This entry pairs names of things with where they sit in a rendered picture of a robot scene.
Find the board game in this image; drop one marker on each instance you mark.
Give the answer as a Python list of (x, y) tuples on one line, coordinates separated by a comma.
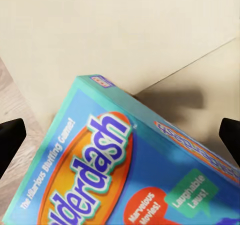
[(107, 159)]

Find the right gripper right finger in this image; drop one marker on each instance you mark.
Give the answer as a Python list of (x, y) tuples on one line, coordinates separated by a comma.
[(230, 134)]

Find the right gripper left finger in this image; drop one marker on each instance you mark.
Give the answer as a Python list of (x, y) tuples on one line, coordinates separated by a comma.
[(12, 135)]

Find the bed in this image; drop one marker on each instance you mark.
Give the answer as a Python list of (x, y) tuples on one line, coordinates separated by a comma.
[(180, 58)]

